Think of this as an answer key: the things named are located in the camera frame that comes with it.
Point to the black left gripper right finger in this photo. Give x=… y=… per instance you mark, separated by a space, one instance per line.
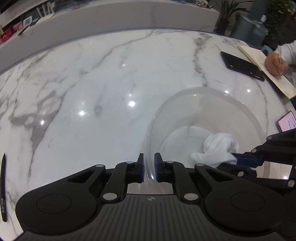
x=176 y=174

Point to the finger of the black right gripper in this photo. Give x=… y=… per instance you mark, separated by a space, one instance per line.
x=237 y=170
x=253 y=159

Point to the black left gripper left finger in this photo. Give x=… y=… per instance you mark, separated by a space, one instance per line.
x=120 y=177

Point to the white cloth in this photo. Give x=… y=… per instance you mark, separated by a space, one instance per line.
x=217 y=149

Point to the clear plastic bowl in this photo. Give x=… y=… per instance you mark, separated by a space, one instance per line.
x=184 y=121

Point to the white sleeve forearm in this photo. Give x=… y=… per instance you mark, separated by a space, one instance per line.
x=287 y=52

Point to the person's writing hand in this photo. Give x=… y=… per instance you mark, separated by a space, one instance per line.
x=272 y=64

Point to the smartphone with lit screen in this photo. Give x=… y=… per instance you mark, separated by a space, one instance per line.
x=286 y=122

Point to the black smartphone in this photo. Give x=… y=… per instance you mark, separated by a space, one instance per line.
x=242 y=66

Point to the black pen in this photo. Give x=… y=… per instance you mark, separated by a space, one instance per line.
x=3 y=189

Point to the grey trash bin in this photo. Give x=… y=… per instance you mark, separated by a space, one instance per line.
x=242 y=28

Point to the water jug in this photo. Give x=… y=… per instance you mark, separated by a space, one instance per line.
x=258 y=33

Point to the potted green plant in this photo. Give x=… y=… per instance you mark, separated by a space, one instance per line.
x=227 y=9

